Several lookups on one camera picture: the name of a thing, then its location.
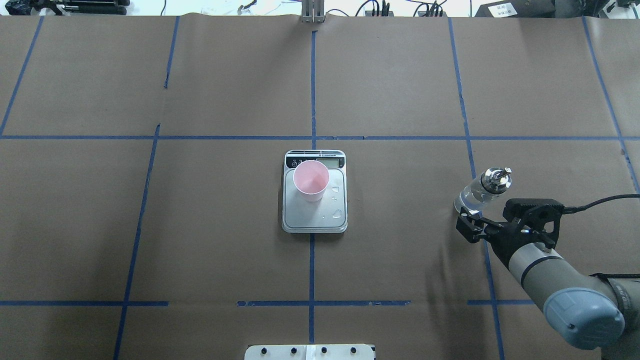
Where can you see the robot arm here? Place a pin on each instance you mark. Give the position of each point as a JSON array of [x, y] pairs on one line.
[[598, 311]]

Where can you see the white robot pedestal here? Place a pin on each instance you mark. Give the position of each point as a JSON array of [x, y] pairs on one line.
[[332, 351]]

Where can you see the pink cup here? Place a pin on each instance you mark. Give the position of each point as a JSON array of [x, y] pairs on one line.
[[311, 179]]

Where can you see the clear glass sauce bottle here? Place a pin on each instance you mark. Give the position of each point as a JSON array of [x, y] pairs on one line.
[[484, 189]]

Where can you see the silver kitchen scale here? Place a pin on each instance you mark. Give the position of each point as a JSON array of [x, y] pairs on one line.
[[329, 214]]

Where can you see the black box white label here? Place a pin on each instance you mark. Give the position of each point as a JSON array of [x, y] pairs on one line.
[[517, 9]]

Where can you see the aluminium frame post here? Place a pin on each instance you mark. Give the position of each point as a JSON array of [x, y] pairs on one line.
[[313, 11]]

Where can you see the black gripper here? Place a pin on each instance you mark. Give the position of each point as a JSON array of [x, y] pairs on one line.
[[506, 241]]

